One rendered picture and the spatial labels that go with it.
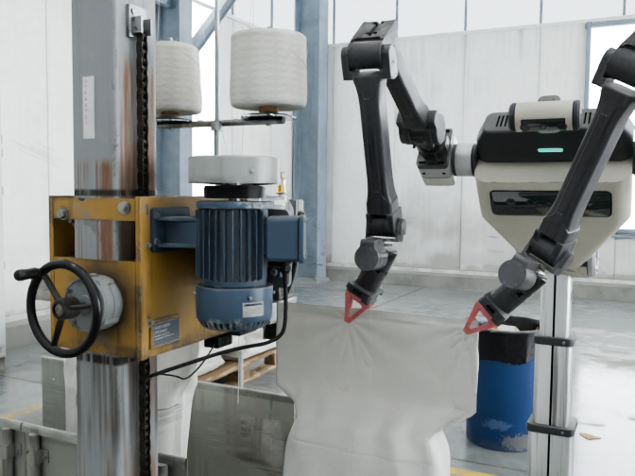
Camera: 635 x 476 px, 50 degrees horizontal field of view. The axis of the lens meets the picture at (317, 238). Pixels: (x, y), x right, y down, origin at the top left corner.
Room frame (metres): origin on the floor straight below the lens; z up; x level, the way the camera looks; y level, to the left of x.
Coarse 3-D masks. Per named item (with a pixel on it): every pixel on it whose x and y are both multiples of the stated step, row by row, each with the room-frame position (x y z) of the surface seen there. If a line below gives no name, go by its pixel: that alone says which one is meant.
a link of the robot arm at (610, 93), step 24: (600, 72) 1.23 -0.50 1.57; (600, 96) 1.23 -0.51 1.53; (624, 96) 1.20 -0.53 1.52; (600, 120) 1.23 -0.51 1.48; (624, 120) 1.23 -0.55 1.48; (600, 144) 1.24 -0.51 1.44; (576, 168) 1.28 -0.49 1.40; (600, 168) 1.27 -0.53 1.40; (576, 192) 1.29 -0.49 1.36; (552, 216) 1.33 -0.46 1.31; (576, 216) 1.32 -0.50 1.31; (552, 240) 1.36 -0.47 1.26; (576, 240) 1.36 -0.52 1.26; (552, 264) 1.35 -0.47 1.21
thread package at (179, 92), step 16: (160, 48) 1.52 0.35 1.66; (176, 48) 1.52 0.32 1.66; (192, 48) 1.55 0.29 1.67; (160, 64) 1.52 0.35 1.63; (176, 64) 1.52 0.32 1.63; (192, 64) 1.55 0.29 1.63; (160, 80) 1.51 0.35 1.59; (176, 80) 1.52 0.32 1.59; (192, 80) 1.54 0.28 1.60; (160, 96) 1.51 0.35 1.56; (176, 96) 1.52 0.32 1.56; (192, 96) 1.54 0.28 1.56; (160, 112) 1.59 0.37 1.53; (176, 112) 1.57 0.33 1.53; (192, 112) 1.58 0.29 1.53
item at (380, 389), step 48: (288, 336) 1.65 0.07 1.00; (336, 336) 1.59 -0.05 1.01; (384, 336) 1.54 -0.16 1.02; (432, 336) 1.48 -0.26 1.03; (288, 384) 1.64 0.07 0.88; (336, 384) 1.59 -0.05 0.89; (384, 384) 1.54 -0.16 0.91; (432, 384) 1.48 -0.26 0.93; (336, 432) 1.52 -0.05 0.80; (384, 432) 1.48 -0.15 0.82; (432, 432) 1.45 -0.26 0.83
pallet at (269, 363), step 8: (264, 352) 5.03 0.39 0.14; (272, 352) 5.09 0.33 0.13; (224, 360) 4.82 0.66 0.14; (248, 360) 4.80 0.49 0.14; (256, 360) 4.86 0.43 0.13; (264, 360) 5.17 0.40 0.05; (272, 360) 5.14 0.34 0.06; (216, 368) 4.55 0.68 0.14; (224, 368) 4.56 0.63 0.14; (232, 368) 4.57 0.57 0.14; (248, 368) 4.76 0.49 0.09; (256, 368) 5.03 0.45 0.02; (264, 368) 5.03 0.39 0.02; (272, 368) 5.09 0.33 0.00; (200, 376) 4.36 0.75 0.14; (208, 376) 4.36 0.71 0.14; (216, 376) 4.38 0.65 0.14; (232, 376) 4.67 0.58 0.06; (248, 376) 4.76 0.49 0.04; (256, 376) 4.87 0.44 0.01; (232, 384) 4.60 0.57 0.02
